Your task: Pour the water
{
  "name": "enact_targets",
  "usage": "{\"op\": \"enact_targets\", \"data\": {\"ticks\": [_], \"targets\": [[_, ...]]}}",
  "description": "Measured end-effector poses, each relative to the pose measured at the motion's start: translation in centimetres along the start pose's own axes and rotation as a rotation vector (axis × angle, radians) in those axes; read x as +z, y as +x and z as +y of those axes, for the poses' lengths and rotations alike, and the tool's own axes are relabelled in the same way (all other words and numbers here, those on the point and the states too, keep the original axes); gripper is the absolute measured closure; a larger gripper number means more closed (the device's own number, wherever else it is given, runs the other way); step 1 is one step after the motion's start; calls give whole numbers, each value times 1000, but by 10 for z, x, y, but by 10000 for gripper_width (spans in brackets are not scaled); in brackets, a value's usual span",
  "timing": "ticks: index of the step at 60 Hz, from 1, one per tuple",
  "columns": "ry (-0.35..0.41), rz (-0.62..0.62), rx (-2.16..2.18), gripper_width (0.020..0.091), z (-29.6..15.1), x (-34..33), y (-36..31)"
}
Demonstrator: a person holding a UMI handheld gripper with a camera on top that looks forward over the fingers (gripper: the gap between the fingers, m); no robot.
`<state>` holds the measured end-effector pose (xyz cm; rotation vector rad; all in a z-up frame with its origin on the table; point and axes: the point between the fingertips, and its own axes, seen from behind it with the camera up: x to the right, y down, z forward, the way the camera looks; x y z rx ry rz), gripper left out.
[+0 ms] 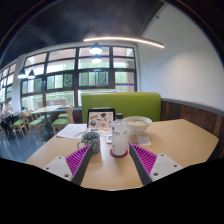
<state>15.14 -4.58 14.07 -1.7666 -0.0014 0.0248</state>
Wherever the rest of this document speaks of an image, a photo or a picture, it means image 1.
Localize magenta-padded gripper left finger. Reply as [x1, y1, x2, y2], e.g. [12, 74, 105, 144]
[43, 144, 95, 187]

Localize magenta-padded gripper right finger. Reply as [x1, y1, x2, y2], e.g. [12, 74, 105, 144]
[128, 143, 184, 186]

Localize clear plastic water bottle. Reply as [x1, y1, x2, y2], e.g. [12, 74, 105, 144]
[110, 113, 129, 157]

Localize green speckled white mug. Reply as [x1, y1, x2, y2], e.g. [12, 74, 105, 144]
[76, 131, 102, 155]

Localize white paper sheets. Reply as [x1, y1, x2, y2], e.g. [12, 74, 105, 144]
[55, 123, 88, 139]

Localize white ceramic bowl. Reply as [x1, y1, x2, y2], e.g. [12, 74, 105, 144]
[123, 115, 153, 136]

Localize wooden chairs with green seats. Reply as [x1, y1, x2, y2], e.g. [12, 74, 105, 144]
[11, 104, 75, 143]

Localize black laptop with stickers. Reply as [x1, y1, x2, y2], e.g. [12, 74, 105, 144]
[86, 107, 117, 136]

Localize square wooden dining table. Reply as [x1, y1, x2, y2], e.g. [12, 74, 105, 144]
[31, 104, 64, 134]

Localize person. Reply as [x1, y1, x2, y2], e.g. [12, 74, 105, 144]
[0, 101, 16, 139]

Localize black pendant lamps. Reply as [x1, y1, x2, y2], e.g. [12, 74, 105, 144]
[17, 42, 104, 80]

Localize long curved ceiling light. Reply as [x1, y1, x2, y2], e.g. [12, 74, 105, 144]
[83, 36, 165, 50]

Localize black-framed window wall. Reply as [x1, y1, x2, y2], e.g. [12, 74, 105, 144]
[0, 46, 138, 111]

